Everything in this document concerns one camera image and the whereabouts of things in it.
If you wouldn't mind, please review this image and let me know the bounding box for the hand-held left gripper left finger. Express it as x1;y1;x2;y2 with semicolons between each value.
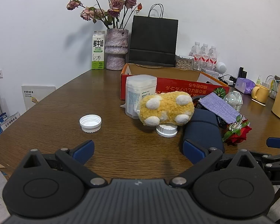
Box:
23;139;108;188

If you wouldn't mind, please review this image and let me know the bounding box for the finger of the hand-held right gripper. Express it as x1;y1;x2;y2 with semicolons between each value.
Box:
248;151;280;168
266;137;280;150

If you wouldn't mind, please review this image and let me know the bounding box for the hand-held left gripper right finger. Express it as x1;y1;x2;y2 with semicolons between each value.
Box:
170;139;262;187

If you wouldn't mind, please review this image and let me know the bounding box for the navy blue fabric pouch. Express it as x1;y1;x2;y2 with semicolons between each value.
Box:
182;108;225;157

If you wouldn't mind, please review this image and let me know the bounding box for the white ribbed bottle cap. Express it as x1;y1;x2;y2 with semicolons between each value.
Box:
79;114;102;133
156;123;178;138

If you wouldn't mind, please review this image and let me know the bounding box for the red artificial rose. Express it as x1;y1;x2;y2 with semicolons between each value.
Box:
222;119;252;145

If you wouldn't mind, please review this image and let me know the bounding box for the yellow spotted plush toy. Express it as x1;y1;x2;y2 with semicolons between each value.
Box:
136;92;195;127

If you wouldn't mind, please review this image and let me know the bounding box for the black cable bundle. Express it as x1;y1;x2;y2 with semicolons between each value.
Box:
192;95;209;110

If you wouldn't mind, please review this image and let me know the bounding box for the clear plastic wrap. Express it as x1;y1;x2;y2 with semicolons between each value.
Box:
223;91;243;111

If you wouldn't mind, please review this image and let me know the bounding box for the red cardboard box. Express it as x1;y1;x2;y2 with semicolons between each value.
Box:
120;63;230;101

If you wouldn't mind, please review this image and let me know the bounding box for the clear plastic swab container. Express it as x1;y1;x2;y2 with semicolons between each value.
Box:
125;74;157;118

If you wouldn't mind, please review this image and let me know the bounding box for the wooden desktop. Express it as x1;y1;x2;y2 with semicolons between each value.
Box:
0;69;280;182

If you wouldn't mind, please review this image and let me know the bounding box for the purple grey fabric pouch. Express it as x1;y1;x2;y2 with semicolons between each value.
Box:
198;92;241;124

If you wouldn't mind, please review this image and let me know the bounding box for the yellow mug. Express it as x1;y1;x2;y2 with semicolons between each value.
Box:
251;84;270;103

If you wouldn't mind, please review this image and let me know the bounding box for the green printed box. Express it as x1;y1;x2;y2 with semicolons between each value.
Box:
269;78;280;99

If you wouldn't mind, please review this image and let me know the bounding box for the purple tissue pack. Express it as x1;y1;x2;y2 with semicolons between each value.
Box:
235;77;256;95

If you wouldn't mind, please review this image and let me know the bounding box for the white flat carton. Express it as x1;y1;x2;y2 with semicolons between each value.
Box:
21;85;56;111

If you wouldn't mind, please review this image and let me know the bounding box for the white printed box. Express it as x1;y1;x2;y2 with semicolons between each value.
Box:
0;112;21;131

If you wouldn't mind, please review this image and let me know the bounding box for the white round speaker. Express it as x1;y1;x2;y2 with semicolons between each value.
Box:
215;62;227;73

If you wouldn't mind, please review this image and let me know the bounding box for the clear container of seeds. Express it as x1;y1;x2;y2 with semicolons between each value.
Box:
175;54;194;70

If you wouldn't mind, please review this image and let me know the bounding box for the clear water bottle red label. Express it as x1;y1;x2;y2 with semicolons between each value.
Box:
208;45;218;71
200;43;209;71
191;41;201;70

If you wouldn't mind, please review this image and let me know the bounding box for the white green milk carton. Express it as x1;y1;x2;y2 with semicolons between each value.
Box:
91;31;106;70

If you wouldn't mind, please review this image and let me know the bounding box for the purple mottled vase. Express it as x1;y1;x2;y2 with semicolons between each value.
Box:
105;28;129;71

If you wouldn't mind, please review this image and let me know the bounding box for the black paper bag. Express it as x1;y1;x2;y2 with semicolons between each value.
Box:
128;4;179;68

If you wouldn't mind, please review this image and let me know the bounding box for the dried pink rose bouquet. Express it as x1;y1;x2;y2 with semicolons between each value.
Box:
66;0;143;29

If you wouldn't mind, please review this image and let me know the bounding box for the white charger with cables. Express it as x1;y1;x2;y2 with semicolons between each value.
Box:
218;74;236;85

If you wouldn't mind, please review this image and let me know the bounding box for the beige twine cord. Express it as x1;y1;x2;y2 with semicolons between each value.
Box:
135;63;175;69

